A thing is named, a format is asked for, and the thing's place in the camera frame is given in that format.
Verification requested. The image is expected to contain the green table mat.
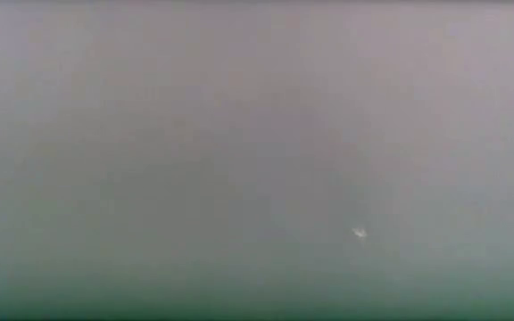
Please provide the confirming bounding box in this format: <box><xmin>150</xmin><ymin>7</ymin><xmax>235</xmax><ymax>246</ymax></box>
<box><xmin>0</xmin><ymin>302</ymin><xmax>514</xmax><ymax>321</ymax></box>

